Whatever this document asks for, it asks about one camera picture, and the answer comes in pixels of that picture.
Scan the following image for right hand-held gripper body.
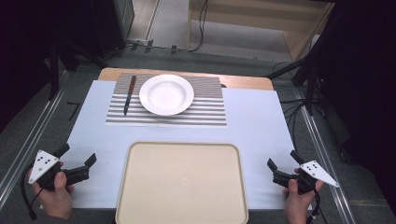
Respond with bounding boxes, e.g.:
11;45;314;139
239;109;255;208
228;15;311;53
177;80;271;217
273;160;340;196

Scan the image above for black metal stand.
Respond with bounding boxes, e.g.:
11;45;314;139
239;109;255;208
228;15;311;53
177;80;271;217
266;46;332;117
46;35;108;101

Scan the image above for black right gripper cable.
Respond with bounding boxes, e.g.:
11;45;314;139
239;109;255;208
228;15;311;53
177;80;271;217
306;189;329;224

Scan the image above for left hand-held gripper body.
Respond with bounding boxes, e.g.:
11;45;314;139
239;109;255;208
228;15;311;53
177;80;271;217
28;149;92;191

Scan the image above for grey striped placemat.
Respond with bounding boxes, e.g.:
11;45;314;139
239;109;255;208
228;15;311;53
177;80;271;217
105;73;228;128

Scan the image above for beige plastic tray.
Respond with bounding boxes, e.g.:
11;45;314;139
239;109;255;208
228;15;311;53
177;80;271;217
115;141;249;224

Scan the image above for black floor cables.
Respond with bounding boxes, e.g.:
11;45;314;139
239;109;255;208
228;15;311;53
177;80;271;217
272;61;311;143

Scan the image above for person's left hand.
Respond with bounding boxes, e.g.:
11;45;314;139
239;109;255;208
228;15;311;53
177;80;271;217
27;161;76;220

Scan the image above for knife with brown handle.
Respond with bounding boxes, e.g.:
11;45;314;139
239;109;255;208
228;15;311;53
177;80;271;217
122;75;137;117

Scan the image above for light wooden shelf unit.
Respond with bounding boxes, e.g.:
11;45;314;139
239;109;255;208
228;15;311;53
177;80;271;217
186;0;336;63

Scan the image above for person's right hand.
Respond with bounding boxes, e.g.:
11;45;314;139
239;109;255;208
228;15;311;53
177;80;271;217
282;168;325;224

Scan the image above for metal floor rail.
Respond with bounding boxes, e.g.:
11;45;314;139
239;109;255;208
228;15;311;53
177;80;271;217
293;87;358;224
0;70;71;202

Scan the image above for dark cabinet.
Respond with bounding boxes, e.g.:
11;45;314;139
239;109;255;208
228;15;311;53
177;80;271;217
90;0;135;58

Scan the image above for white round plate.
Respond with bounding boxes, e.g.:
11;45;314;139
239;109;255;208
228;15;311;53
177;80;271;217
138;74;195;117

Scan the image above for black hanging cable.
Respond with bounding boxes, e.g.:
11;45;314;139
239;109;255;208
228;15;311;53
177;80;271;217
188;0;209;53

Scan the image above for white table sheet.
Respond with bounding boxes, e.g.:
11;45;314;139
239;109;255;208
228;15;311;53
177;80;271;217
40;79;312;211

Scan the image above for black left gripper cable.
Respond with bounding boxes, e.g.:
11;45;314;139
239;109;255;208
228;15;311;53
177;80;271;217
20;167;43;222

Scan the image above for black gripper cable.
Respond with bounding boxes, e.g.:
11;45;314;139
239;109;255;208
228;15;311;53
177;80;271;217
20;167;43;222
306;189;329;224

